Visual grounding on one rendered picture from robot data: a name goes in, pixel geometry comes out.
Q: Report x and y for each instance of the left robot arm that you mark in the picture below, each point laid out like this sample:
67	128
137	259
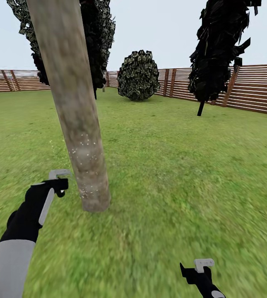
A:
18	241

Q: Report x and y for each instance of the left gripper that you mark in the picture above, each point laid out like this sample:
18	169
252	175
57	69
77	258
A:
61	183

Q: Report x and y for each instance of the bush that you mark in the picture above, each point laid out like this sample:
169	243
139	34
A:
138	77

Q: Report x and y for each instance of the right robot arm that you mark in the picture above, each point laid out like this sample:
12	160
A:
202	277

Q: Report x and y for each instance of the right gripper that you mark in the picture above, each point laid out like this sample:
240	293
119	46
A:
193	277

